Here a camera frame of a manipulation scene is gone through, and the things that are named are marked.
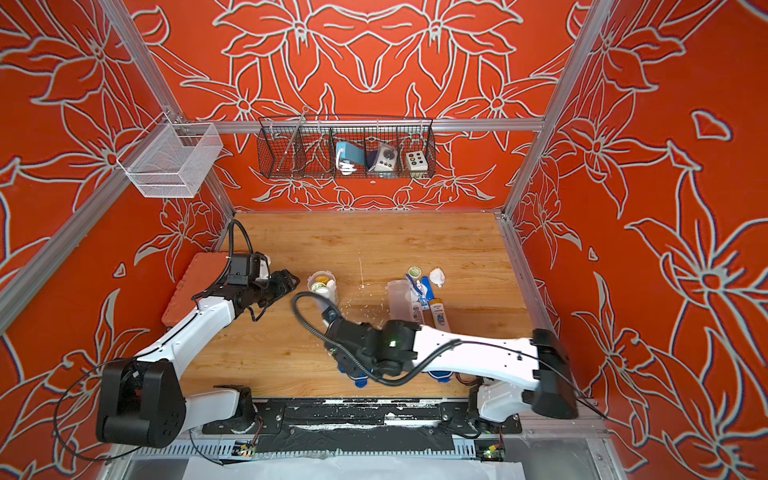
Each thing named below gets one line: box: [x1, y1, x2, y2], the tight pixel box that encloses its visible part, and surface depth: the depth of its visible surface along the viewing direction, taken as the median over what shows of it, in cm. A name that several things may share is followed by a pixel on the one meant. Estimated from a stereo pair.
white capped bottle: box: [412, 302, 424, 325], surface depth 92 cm
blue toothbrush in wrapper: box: [405, 274, 429, 310], surface depth 96 cm
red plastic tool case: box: [161, 252, 230, 326], surface depth 96 cm
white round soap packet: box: [429, 267, 446, 288], surface depth 102 cm
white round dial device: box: [374, 143, 398, 172], surface depth 93 cm
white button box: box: [406, 150, 429, 171], surface depth 96 cm
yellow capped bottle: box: [430, 298, 451, 333], surface depth 92 cm
